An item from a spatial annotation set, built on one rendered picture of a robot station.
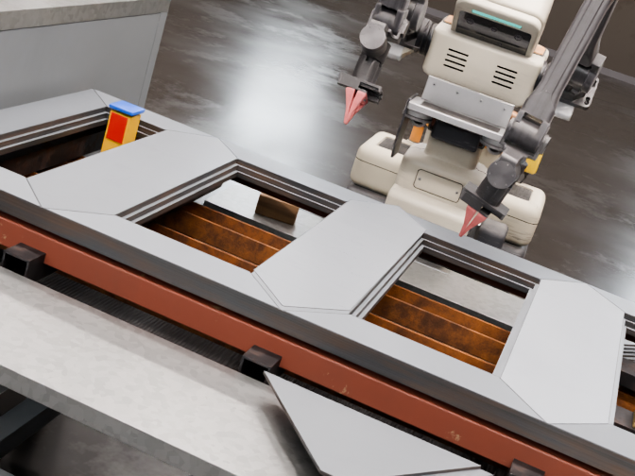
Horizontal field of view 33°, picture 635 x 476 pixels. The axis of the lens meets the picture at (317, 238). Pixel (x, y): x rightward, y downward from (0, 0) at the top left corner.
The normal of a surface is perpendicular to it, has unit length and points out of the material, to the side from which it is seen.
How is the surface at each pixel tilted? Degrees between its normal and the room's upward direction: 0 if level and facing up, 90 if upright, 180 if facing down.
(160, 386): 0
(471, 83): 98
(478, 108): 90
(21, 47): 90
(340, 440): 0
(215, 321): 90
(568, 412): 0
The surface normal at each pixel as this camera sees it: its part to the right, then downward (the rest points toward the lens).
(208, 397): 0.29, -0.90
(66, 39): 0.90, 0.37
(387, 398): -0.31, 0.25
